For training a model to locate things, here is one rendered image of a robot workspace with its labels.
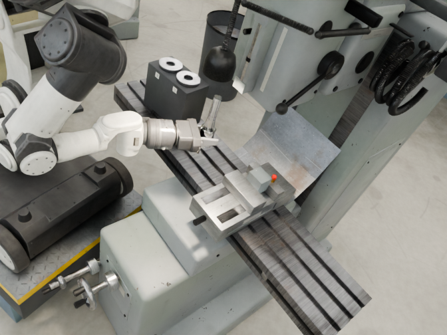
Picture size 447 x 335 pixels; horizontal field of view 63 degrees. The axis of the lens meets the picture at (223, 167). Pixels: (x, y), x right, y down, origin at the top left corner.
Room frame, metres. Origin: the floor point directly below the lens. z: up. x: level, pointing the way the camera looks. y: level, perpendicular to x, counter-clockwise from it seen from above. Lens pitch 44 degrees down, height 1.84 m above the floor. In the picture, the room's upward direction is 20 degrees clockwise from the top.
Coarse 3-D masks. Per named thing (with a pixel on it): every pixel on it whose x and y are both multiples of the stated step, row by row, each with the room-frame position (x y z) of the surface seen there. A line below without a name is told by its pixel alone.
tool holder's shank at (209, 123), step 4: (216, 96) 0.85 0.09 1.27; (220, 96) 0.86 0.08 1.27; (212, 100) 0.85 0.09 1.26; (216, 100) 0.84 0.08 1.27; (220, 100) 0.84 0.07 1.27; (212, 104) 0.84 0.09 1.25; (216, 104) 0.84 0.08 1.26; (212, 108) 0.84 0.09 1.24; (216, 108) 0.84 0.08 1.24; (212, 112) 0.84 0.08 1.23; (216, 112) 0.84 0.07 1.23; (208, 116) 0.84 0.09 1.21; (212, 116) 0.84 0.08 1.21; (208, 120) 0.84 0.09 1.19; (212, 120) 0.84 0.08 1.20; (204, 124) 0.84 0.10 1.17; (208, 124) 0.83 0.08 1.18; (212, 124) 0.84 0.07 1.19; (208, 128) 0.84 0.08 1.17
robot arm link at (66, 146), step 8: (8, 136) 0.53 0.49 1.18; (56, 136) 0.59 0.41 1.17; (64, 136) 0.60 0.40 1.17; (72, 136) 0.61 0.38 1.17; (80, 136) 0.63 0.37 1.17; (88, 136) 0.64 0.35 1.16; (56, 144) 0.57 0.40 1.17; (64, 144) 0.58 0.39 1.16; (72, 144) 0.60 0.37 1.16; (80, 144) 0.61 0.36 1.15; (88, 144) 0.62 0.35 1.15; (96, 144) 0.64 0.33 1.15; (56, 152) 0.56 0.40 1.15; (64, 152) 0.57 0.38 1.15; (72, 152) 0.59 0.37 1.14; (80, 152) 0.60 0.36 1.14; (88, 152) 0.62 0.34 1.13; (64, 160) 0.57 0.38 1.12
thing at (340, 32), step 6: (330, 30) 0.74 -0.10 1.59; (336, 30) 0.75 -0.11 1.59; (342, 30) 0.76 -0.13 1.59; (348, 30) 0.77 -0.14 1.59; (354, 30) 0.79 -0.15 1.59; (360, 30) 0.80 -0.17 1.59; (366, 30) 0.81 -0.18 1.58; (318, 36) 0.70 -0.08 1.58; (324, 36) 0.71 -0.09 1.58; (330, 36) 0.73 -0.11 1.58; (336, 36) 0.74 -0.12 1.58; (342, 36) 0.76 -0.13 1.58
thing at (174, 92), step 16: (160, 64) 1.17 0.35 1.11; (176, 64) 1.20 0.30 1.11; (160, 80) 1.14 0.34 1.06; (176, 80) 1.12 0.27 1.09; (192, 80) 1.14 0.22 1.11; (144, 96) 1.17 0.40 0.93; (160, 96) 1.13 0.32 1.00; (176, 96) 1.09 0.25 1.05; (192, 96) 1.10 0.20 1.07; (160, 112) 1.12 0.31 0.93; (176, 112) 1.08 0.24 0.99; (192, 112) 1.12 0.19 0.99
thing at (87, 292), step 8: (112, 272) 0.57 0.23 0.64; (80, 280) 0.50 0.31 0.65; (104, 280) 0.54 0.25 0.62; (112, 280) 0.54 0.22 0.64; (80, 288) 0.47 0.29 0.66; (88, 288) 0.48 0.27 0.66; (96, 288) 0.51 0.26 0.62; (112, 288) 0.53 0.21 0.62; (88, 296) 0.46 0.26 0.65; (80, 304) 0.46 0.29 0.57; (88, 304) 0.46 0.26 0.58; (96, 304) 0.46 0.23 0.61
